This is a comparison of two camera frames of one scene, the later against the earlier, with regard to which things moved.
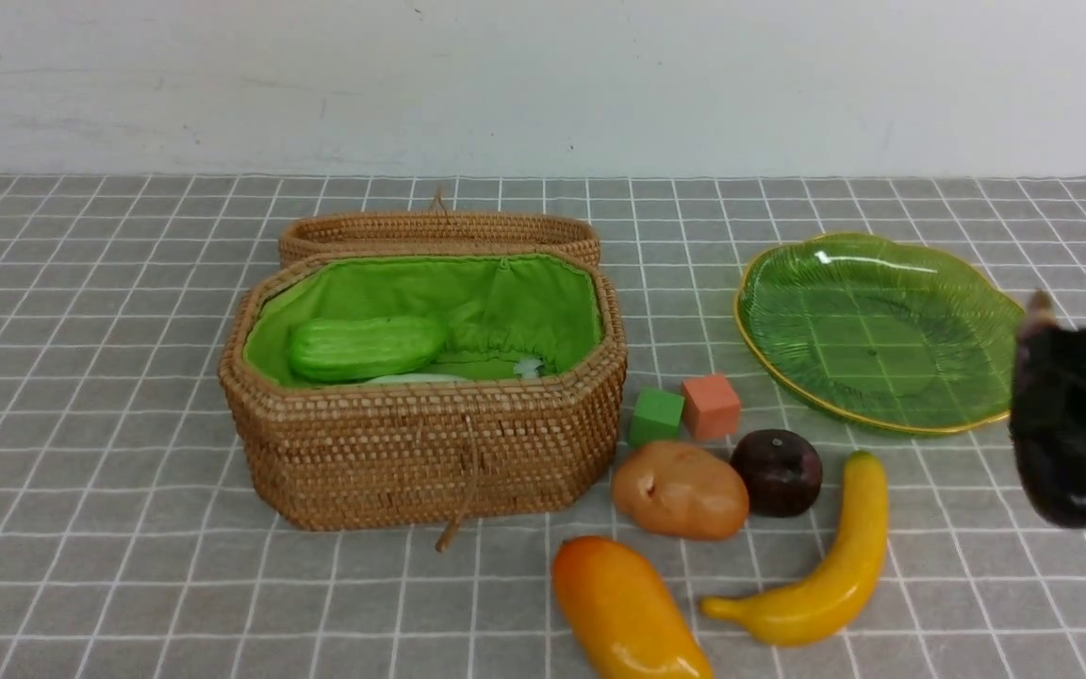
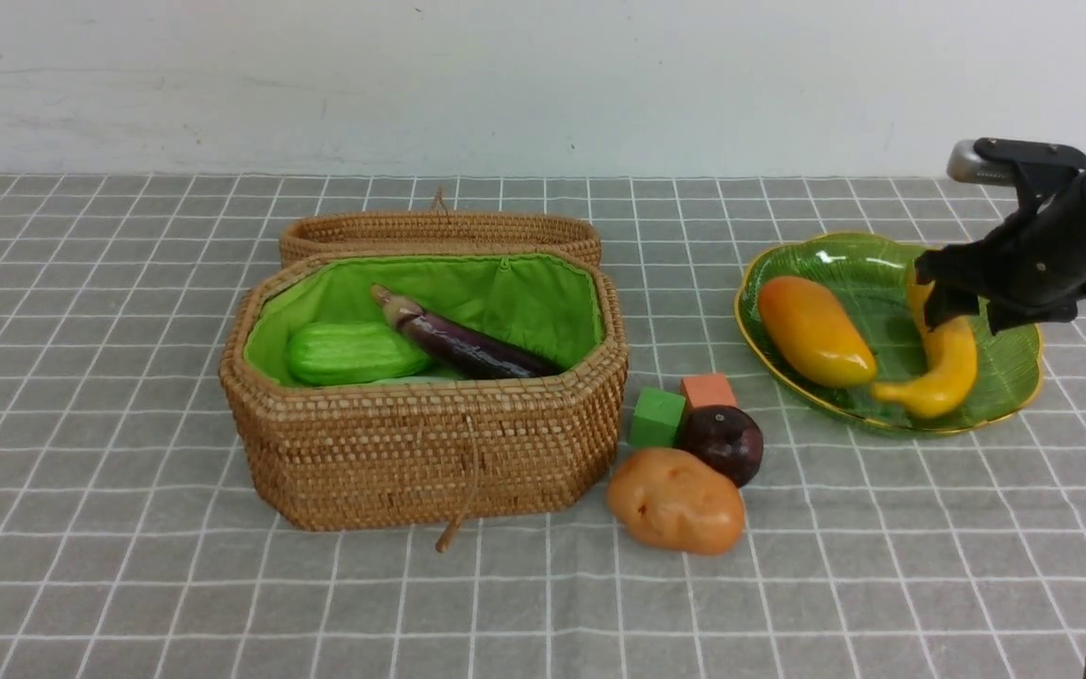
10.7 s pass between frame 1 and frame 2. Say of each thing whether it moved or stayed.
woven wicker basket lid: stayed
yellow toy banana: moved
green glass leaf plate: stayed
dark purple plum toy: moved
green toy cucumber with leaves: stayed
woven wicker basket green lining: stayed
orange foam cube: stayed
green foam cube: stayed
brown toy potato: moved
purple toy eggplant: moved
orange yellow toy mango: moved
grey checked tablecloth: stayed
